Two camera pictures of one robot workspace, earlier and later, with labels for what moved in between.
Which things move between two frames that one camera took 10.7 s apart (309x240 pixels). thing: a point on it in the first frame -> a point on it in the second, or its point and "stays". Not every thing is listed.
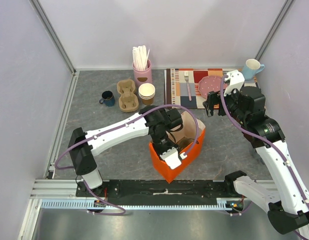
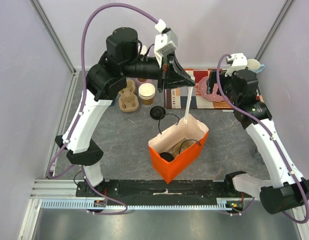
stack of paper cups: (146, 92) stays
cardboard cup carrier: (183, 142) stays
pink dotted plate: (210, 83) stays
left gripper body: (162, 143) -> (167, 65)
